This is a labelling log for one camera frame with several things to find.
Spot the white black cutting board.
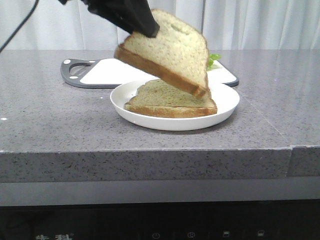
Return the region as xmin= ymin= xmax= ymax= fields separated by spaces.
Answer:
xmin=60 ymin=58 xmax=240 ymax=89

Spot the white round plate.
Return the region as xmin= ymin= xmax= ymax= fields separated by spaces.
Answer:
xmin=110 ymin=80 xmax=240 ymax=131

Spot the green lettuce leaf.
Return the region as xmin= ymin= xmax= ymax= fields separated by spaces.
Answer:
xmin=206 ymin=53 xmax=222 ymax=71

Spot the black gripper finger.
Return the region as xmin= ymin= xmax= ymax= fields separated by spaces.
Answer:
xmin=112 ymin=0 xmax=160 ymax=38
xmin=82 ymin=0 xmax=133 ymax=34

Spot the white curtain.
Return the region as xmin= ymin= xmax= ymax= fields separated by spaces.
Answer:
xmin=0 ymin=0 xmax=320 ymax=51

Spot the toasted bread slice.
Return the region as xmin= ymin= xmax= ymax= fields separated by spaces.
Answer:
xmin=114 ymin=9 xmax=209 ymax=98
xmin=123 ymin=79 xmax=218 ymax=118

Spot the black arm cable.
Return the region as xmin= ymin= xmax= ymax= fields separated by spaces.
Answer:
xmin=0 ymin=0 xmax=40 ymax=53

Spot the black appliance control panel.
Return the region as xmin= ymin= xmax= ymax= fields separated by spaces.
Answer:
xmin=0 ymin=199 xmax=320 ymax=240

